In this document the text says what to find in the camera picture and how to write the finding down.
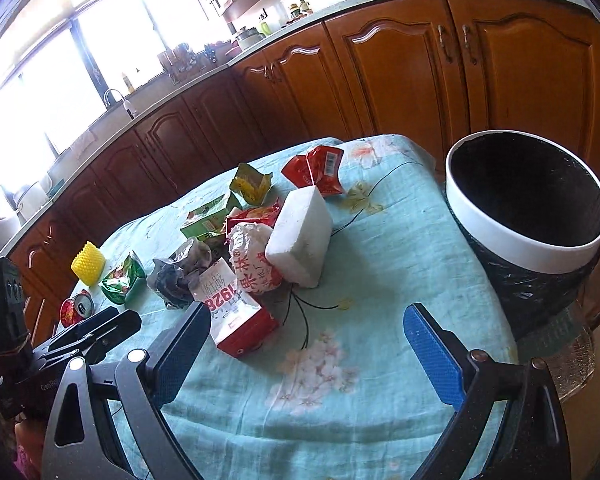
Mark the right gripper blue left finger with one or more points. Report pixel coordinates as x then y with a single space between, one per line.
82 440

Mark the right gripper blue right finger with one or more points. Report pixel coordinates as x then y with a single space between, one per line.
532 439

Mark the red white 1928 milk carton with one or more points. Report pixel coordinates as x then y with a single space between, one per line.
239 324

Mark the yellow snack wrapper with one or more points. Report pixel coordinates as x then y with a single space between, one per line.
249 183

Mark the red orange snack wrapper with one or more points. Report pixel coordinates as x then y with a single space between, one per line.
318 167

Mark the brown wooden kitchen cabinets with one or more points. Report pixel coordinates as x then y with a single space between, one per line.
433 70

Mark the crushed red soda can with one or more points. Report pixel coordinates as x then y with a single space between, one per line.
76 309

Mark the glass stool under bin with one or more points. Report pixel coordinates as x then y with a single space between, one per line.
566 345

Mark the yellow honeycomb foam sleeve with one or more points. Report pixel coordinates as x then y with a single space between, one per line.
88 264

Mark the green crumpled snack bag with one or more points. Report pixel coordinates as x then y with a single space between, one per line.
119 282

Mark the grey crumpled plastic bag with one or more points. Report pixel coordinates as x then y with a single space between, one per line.
174 278

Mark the light blue floral tablecloth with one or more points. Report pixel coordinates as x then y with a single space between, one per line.
336 391

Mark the black bin with white rim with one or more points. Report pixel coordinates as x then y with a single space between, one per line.
530 210

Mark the green drink carton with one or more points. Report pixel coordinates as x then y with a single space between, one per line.
209 218

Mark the red white crumpled paper bag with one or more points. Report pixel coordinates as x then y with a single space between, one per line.
246 244

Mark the chrome sink faucet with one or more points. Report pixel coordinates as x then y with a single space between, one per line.
113 96

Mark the red snack packet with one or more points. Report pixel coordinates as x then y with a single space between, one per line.
263 215

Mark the white foam block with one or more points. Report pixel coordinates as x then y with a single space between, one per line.
299 241

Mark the white rice cooker pot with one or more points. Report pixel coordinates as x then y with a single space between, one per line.
248 37

